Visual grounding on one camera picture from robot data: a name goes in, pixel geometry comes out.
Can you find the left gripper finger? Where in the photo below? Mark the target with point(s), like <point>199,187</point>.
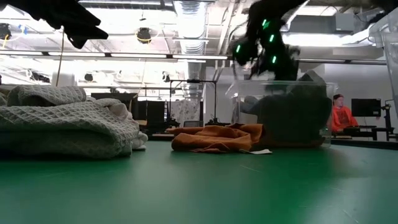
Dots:
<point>87,34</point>
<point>71,18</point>

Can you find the white waffle weave towel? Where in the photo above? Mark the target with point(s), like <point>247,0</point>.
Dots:
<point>62,124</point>
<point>46,95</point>
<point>138,140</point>

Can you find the dark grey plain towel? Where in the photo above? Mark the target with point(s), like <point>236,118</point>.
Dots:
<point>295,118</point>

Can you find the clear plastic bin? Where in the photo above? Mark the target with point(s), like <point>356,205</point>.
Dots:
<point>392,62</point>
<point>236,130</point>

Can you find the orange towel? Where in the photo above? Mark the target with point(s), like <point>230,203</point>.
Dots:
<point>214,140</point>

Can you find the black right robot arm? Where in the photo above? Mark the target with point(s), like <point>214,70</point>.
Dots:
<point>273,7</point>

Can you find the black ceiling dome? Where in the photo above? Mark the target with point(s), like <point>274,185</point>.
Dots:
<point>144,35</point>

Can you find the black bar with light strips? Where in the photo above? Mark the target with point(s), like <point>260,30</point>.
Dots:
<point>140,55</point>

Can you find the black cabinet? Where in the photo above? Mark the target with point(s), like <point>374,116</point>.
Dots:
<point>155,115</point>
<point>124,99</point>

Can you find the floral patterned cloth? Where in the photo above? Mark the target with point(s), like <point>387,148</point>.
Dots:
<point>186,110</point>

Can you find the person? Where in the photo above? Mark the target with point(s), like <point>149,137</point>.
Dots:
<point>342,118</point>

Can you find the black monitor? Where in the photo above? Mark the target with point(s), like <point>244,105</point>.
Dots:
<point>367,107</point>

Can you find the black bench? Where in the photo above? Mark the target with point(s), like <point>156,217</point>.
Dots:
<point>373,129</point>

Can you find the black stand frame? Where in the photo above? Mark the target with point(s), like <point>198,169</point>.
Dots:
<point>192,81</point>

